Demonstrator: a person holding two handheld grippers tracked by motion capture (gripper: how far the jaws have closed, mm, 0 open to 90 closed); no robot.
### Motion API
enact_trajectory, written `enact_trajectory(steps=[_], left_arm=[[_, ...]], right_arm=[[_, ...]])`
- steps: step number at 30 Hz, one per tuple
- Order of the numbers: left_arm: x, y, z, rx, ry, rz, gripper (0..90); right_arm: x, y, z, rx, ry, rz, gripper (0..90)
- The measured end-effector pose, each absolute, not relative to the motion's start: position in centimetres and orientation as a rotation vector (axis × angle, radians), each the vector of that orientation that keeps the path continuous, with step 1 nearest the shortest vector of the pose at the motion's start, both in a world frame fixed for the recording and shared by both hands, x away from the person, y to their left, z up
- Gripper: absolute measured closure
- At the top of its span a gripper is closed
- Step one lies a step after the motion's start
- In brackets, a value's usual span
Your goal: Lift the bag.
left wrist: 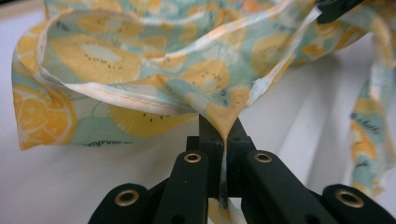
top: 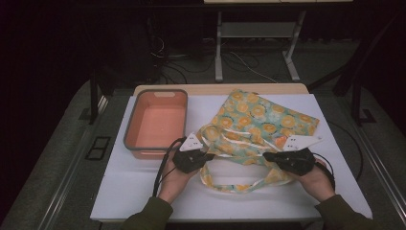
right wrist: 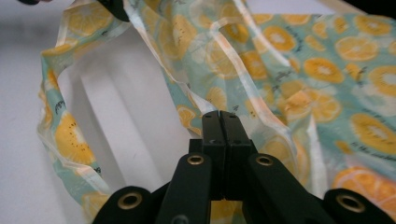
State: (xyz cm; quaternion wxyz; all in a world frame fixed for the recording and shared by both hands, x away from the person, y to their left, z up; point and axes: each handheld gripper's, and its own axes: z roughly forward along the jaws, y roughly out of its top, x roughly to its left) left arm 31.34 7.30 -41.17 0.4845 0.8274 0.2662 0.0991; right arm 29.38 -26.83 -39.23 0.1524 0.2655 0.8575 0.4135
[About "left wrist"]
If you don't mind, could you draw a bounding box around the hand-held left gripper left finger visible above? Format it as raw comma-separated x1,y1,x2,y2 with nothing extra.
186,114,225,200

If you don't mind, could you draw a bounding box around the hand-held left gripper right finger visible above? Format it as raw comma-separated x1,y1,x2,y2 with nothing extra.
224,117,258,199

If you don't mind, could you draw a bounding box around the fruit-print cloth bag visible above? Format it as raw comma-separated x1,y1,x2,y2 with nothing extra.
10,0,396,224

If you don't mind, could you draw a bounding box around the white table mat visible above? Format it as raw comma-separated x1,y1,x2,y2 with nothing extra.
0,8,396,224

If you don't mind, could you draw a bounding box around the wooden table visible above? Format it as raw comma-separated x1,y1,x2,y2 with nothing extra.
0,1,46,21

